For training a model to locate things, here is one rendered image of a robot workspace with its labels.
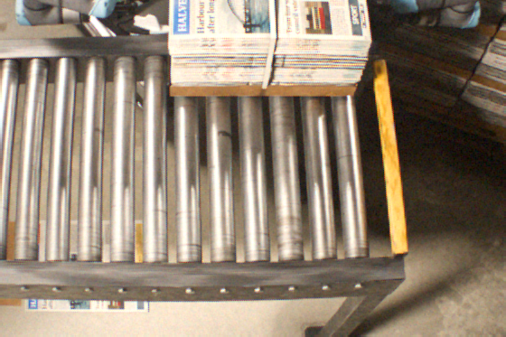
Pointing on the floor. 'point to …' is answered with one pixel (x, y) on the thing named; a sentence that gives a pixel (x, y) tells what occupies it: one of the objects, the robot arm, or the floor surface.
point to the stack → (482, 107)
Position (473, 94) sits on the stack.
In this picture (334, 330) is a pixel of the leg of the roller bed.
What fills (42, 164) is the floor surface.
